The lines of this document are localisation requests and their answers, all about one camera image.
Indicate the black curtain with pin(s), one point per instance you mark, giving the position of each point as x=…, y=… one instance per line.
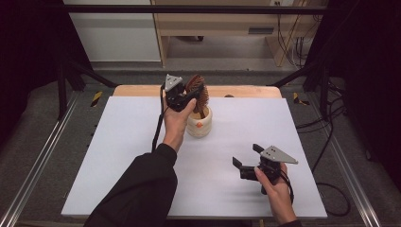
x=372, y=78
x=28, y=63

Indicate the person's right hand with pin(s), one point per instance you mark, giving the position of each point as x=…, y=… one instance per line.
x=280, y=198

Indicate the black horizontal frame bar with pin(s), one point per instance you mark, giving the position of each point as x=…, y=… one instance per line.
x=126, y=8

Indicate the wooden paddle hairbrush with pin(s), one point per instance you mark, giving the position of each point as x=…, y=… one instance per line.
x=195, y=82

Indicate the black metal stand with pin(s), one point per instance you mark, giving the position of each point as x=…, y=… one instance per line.
x=63, y=88
x=321, y=85

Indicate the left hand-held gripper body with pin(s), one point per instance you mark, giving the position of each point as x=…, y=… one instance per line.
x=175, y=99

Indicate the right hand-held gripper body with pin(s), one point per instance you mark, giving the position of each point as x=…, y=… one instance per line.
x=269, y=170

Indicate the cream duck-shaped holder cup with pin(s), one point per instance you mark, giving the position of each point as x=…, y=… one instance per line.
x=198, y=130

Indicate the white table sheet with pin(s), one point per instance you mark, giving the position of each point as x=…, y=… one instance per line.
x=126, y=157

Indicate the light wooden desk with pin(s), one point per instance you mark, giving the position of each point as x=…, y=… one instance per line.
x=214, y=23

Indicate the yellow black floor tape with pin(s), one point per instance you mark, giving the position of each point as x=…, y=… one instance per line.
x=96, y=98
x=298, y=99

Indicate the white power strip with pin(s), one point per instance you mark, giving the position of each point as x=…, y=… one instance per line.
x=282, y=2

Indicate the person's left hand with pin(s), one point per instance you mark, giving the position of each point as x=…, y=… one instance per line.
x=175, y=126

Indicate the aluminium floor rail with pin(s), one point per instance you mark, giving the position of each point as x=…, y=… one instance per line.
x=353, y=186
x=41, y=164

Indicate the wooden table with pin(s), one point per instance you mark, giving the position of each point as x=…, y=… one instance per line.
x=246, y=91

